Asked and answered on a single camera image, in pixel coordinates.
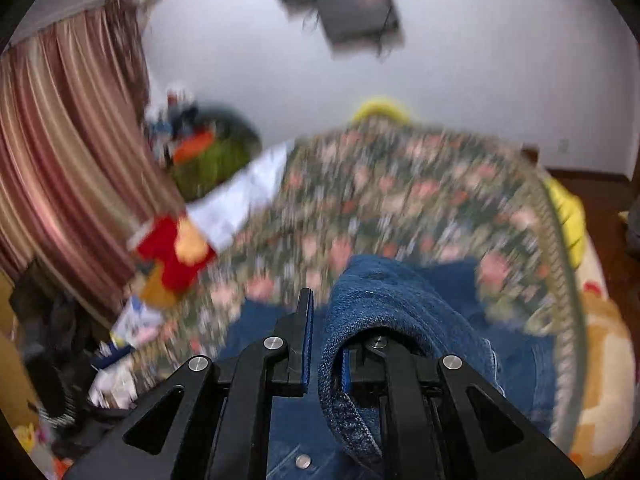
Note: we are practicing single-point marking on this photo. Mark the yellow cloth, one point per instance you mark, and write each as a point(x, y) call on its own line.
point(567, 220)

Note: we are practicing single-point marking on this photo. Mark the pile of printed papers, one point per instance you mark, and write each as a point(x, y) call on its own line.
point(112, 385)

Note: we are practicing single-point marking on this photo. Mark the pile of assorted clutter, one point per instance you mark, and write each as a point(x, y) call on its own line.
point(170, 115)

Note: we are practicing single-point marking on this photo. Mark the orange flat box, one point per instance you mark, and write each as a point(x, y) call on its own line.
point(192, 147)

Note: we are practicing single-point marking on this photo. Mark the blue denim jeans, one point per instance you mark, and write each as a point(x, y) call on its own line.
point(380, 290)

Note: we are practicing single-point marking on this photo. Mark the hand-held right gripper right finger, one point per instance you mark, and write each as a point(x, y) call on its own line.
point(346, 372)

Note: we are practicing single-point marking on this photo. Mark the white wall outlet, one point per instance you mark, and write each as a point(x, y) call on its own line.
point(563, 145)

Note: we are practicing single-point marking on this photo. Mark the red and yellow plush toy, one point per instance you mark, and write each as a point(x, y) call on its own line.
point(165, 252)

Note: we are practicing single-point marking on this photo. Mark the white pillow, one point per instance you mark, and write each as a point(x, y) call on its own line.
point(235, 200)

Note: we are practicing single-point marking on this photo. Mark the pink striped curtain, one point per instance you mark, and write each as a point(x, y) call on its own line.
point(60, 135)

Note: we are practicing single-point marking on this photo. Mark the floral patterned blanket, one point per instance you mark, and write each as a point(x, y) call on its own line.
point(380, 185)

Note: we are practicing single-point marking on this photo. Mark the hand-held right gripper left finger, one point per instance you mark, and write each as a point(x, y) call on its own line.
point(304, 345)

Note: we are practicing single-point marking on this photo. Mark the blue and white printed box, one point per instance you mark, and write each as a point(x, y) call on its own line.
point(135, 322)

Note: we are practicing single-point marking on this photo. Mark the bear print bed sheet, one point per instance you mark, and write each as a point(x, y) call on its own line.
point(602, 360)

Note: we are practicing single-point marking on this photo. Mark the yellow cushion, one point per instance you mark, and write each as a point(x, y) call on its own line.
point(382, 107)

